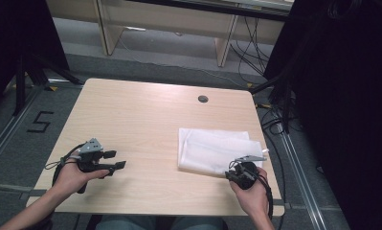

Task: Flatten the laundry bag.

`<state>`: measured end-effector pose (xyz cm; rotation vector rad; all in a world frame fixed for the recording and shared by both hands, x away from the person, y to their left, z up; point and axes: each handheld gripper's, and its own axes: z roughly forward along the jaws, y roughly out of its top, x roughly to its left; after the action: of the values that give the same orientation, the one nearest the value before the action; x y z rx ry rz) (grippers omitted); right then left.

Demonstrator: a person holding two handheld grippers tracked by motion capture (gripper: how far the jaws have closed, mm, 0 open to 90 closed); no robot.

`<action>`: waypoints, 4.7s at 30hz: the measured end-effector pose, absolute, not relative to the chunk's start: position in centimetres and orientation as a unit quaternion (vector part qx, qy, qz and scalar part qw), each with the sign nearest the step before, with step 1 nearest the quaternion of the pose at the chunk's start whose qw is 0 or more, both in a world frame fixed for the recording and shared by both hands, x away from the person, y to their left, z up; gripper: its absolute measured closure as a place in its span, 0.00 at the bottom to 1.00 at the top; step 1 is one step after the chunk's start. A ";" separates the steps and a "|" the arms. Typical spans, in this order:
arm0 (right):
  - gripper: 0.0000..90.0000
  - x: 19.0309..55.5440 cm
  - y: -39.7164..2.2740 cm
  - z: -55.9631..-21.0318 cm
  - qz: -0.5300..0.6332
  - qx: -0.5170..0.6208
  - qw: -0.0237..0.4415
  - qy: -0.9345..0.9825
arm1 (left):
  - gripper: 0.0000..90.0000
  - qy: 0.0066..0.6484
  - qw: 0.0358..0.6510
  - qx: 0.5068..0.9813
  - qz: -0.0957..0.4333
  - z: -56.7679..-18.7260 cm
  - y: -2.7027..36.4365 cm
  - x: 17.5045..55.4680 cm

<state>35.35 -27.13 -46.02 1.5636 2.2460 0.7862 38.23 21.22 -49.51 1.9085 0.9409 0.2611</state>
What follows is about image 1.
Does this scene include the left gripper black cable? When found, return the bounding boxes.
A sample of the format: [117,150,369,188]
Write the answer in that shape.
[44,143,85,188]

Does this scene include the person's left hand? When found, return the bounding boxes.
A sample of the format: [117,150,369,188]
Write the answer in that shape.
[52,154,111,195]

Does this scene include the hanging black cables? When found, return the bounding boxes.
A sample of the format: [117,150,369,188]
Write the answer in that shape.
[229,15,273,84]

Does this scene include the black metal stand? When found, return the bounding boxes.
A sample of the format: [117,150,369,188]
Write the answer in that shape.
[249,71,296,135]

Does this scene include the white cloth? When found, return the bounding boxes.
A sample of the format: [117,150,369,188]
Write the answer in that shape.
[177,127,270,178]

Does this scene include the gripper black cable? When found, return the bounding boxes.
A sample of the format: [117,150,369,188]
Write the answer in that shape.
[255,173,275,221]
[44,143,85,188]

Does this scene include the light wooden desk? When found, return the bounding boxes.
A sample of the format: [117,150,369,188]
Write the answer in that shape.
[45,0,296,68]

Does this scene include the black curtain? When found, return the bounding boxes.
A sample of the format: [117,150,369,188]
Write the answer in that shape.
[0,0,71,111]
[262,0,382,230]

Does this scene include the black tripod stand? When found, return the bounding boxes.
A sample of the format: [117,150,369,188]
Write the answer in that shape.
[11,52,85,117]

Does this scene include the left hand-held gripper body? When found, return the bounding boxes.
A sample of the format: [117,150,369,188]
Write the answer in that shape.
[77,137,105,195]

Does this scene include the metal floor rail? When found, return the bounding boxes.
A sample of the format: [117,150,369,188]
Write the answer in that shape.
[0,85,44,175]
[274,123,328,230]

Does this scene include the person's right hand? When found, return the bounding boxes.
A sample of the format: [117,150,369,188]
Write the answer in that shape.
[229,167,270,219]

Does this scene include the black floor cables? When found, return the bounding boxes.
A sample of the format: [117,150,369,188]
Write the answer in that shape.
[255,101,290,221]

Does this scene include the person's legs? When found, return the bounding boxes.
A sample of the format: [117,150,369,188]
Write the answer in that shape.
[95,215,225,230]

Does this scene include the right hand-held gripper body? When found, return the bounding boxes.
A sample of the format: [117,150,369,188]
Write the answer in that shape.
[231,155,267,191]

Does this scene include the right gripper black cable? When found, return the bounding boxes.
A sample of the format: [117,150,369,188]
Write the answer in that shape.
[255,173,275,221]

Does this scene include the thin white floor cable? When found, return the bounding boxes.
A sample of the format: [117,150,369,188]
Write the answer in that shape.
[117,30,248,90]

